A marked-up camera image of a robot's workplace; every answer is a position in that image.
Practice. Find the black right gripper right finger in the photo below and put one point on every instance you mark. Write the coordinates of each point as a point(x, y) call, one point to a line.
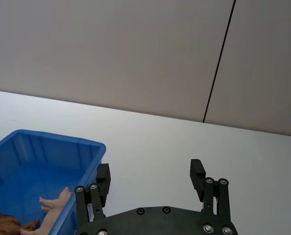
point(197, 181)

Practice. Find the doll with brown hair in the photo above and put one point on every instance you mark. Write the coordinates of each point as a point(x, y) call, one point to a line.
point(54, 208)

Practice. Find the blue plastic bin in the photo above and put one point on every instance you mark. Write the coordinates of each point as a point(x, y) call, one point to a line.
point(25, 156)

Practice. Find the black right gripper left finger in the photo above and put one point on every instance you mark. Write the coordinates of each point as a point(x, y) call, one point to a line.
point(103, 181)

